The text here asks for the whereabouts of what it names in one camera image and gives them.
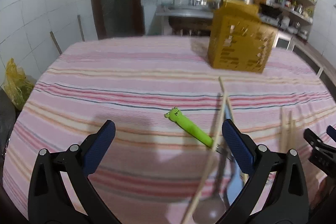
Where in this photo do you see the steel kitchen sink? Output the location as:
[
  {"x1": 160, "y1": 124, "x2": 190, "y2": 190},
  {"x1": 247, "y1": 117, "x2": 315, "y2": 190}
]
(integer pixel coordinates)
[{"x1": 155, "y1": 5, "x2": 214, "y2": 35}]

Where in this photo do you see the pink striped tablecloth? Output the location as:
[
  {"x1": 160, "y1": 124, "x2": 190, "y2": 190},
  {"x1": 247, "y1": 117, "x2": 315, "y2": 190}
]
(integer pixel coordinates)
[{"x1": 2, "y1": 36, "x2": 335, "y2": 223}]

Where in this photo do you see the glass door cabinet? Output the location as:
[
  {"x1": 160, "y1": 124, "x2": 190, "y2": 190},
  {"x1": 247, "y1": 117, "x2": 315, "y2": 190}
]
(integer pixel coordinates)
[{"x1": 273, "y1": 30, "x2": 335, "y2": 91}]

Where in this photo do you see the yellow plastic bag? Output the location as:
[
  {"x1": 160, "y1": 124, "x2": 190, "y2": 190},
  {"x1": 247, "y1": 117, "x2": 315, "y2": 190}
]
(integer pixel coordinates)
[{"x1": 3, "y1": 58, "x2": 34, "y2": 111}]

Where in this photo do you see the wooden chopstick behind finger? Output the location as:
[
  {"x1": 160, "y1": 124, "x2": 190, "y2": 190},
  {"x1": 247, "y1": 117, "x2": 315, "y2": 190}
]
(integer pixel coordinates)
[{"x1": 219, "y1": 76, "x2": 248, "y2": 185}]

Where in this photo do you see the wooden chopstick pair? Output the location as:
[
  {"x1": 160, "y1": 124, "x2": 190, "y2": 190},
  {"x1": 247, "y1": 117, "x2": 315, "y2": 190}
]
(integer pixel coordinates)
[
  {"x1": 286, "y1": 111, "x2": 295, "y2": 151},
  {"x1": 279, "y1": 107, "x2": 287, "y2": 153}
]

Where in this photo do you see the green frog handle fork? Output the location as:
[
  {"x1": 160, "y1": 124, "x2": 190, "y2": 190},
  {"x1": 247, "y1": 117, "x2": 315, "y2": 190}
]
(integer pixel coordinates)
[{"x1": 164, "y1": 104, "x2": 233, "y2": 161}]

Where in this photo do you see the corner wall shelf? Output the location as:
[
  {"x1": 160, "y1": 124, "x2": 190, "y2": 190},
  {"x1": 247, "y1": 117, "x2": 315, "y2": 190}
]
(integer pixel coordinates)
[{"x1": 270, "y1": 0, "x2": 317, "y2": 41}]

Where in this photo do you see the metal spoon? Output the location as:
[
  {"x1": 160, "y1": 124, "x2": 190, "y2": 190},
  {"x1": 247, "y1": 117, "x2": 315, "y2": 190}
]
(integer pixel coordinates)
[{"x1": 193, "y1": 151, "x2": 227, "y2": 224}]

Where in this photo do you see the yellow plastic utensil basket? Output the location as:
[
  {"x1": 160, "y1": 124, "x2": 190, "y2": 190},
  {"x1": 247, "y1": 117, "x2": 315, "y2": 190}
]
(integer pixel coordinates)
[{"x1": 208, "y1": 0, "x2": 278, "y2": 73}]

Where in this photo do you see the wooden stick against wall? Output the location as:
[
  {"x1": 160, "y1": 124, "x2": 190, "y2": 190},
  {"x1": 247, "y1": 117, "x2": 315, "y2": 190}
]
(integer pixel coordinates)
[{"x1": 50, "y1": 31, "x2": 62, "y2": 55}]

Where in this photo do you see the long wooden chopstick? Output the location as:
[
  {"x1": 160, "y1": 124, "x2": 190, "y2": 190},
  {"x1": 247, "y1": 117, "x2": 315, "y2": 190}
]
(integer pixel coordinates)
[{"x1": 181, "y1": 96, "x2": 225, "y2": 224}]

